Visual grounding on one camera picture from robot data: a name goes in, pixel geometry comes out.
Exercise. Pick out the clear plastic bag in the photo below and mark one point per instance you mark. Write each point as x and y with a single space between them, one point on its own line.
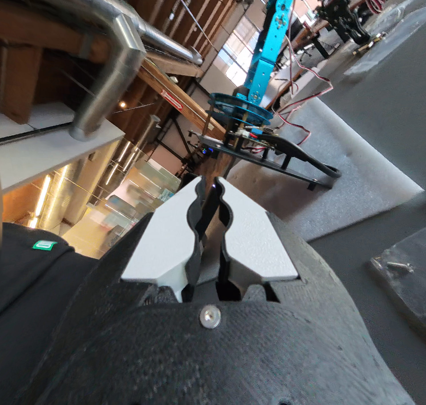
392 46

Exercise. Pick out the red white warning sign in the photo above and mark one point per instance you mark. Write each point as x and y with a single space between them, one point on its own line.
171 99

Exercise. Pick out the blue toy robot arm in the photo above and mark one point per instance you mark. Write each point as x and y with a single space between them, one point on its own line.
263 69

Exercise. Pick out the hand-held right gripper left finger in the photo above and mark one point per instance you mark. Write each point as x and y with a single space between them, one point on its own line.
163 245

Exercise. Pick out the silver screw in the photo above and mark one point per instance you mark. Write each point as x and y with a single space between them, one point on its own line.
399 266

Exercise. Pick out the large silver air duct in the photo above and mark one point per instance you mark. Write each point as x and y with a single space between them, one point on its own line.
113 79

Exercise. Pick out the white overhead ledge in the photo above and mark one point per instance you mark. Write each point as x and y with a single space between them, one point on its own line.
50 145

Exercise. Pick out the black electric screwdriver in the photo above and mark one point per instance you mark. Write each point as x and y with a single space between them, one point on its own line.
209 218

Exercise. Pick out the person's black shirt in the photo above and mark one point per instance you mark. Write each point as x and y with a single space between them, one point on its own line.
33 295

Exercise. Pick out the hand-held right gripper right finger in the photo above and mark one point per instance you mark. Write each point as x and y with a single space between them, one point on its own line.
256 242

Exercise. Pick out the small silver air duct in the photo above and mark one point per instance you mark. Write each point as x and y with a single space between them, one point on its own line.
149 130

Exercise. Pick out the dark grey tray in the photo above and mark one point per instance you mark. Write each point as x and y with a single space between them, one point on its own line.
406 295

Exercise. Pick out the white foam sheet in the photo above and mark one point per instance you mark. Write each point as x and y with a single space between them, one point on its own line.
332 185

